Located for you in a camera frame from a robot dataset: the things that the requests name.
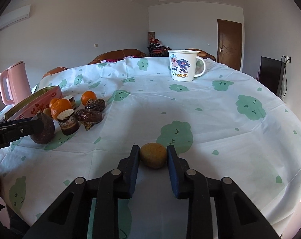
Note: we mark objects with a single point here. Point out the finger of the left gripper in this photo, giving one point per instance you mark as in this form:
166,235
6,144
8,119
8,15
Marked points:
18,128

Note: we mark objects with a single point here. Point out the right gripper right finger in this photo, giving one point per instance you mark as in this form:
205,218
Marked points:
215,202

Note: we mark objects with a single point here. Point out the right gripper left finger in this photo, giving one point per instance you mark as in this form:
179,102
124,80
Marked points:
89,208

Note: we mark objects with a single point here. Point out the purple passion fruit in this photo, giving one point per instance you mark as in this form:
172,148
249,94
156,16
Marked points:
47,132

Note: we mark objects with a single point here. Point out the small yellow-brown round fruit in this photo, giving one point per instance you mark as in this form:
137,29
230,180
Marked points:
153,155

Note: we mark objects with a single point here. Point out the pink metal tin box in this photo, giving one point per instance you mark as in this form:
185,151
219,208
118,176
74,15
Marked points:
38,101

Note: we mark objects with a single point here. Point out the small yellow-green fruit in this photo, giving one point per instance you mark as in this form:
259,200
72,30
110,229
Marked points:
47,111

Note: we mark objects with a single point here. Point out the small orange left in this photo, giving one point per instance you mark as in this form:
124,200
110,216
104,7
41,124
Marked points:
52,102

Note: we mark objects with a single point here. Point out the small orange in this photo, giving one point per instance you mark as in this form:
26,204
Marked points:
86,96
52,102

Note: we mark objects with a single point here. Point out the large orange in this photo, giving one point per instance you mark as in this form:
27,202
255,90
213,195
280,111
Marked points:
59,106

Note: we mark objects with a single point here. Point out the pink electric kettle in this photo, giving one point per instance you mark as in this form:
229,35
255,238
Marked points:
14,85

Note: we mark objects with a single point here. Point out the dark brown date fruit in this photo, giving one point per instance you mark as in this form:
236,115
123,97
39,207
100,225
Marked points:
88,118

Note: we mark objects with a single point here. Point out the brown leather chair near table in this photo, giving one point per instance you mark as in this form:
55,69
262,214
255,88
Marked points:
55,70

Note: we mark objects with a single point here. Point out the small orange back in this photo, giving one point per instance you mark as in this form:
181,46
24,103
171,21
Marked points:
86,96

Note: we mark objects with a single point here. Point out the dark brown water chestnut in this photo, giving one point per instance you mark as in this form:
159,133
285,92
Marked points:
95,105

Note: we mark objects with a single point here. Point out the white green-patterned tablecloth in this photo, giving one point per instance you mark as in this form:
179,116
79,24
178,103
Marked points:
224,123

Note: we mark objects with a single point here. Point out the white air conditioner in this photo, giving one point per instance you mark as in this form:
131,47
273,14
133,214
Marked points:
15,16

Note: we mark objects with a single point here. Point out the brown leather long sofa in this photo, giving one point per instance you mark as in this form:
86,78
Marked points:
117,55

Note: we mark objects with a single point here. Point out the black television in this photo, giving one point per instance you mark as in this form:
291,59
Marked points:
271,73

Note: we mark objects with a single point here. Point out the stacked dark chairs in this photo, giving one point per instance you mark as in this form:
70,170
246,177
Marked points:
157,49

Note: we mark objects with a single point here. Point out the white cartoon mug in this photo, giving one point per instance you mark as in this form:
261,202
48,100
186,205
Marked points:
183,64

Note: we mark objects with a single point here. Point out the brown leather armchair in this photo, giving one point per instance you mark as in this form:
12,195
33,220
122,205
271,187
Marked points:
203,54

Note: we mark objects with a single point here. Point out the brown wooden door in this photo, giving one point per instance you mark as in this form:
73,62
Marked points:
230,38

